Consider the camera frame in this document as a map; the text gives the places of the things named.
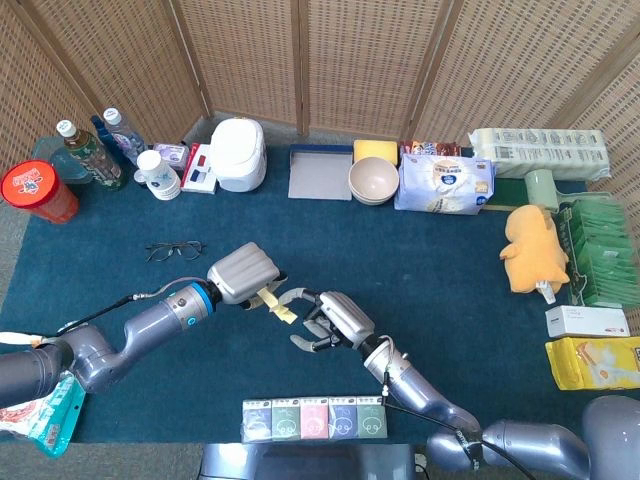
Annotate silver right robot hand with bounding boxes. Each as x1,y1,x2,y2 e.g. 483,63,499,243
278,287,376,355

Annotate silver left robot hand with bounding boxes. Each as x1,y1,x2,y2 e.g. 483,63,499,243
206,242,289,309

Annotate yellow paper piece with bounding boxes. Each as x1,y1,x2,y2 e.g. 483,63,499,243
257,284,299,326

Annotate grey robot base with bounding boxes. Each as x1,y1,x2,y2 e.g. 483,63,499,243
199,442,419,480

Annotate red white carton box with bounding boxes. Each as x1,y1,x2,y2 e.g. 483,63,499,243
180,142,220,195

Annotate dark blue carpet mat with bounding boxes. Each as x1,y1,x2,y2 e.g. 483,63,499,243
0,144,601,446

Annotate white rice cooker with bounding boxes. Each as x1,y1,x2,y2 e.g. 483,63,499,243
208,117,268,194

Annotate blue grey box tray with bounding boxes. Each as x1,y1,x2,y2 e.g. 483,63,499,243
287,143,354,202

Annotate small white jar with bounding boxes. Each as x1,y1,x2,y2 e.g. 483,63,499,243
135,149,182,202

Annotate purple wipes box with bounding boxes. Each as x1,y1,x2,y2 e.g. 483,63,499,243
152,142,191,171

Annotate beige bowl stack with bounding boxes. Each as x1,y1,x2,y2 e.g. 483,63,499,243
348,156,400,206

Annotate blue white tissue pack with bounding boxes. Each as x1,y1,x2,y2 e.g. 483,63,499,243
393,153,497,216

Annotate yellow sponge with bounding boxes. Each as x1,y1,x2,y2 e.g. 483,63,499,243
352,139,399,166

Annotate clear water bottle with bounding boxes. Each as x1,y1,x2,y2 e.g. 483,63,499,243
103,107,149,166

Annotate green tea bottle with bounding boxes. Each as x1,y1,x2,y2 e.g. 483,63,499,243
55,119,126,192

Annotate brown snack bag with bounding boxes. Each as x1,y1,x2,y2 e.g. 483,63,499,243
398,139,464,160

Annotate dark blue bottle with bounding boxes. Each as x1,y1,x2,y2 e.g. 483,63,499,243
90,114,132,174

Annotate yellow plush toy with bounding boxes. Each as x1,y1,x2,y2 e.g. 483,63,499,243
499,204,571,294

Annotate dark green board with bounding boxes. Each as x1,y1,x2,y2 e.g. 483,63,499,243
482,174,589,214

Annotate teal translucent container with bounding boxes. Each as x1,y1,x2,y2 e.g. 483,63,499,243
32,137,94,186

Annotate red canister orange lid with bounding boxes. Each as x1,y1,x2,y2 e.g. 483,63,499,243
0,159,80,225

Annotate light green mug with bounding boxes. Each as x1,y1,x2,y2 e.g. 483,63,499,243
523,168,560,211

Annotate teal snack bag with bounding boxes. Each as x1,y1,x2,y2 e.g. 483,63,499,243
0,374,87,459

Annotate small white carton box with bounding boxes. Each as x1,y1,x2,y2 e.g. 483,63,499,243
544,304,631,339

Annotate woven bamboo folding screen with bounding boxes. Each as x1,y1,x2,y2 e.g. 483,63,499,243
0,0,640,221

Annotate yellow snack bag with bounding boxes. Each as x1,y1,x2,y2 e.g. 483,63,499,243
544,335,640,391

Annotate pale green tissue bundle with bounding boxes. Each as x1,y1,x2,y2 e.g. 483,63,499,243
468,127,612,182

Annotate green tea bag box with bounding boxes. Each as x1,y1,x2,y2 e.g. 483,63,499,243
554,197,631,307

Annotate black frame eyeglasses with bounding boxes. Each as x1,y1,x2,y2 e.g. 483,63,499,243
145,240,207,264

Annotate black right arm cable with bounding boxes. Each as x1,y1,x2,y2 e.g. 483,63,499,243
379,339,536,480

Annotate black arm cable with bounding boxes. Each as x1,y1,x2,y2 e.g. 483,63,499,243
379,339,536,480
54,277,211,336

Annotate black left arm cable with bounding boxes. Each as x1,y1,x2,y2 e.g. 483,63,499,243
54,277,211,336

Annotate white handle orange band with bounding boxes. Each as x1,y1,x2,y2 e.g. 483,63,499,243
0,330,44,349

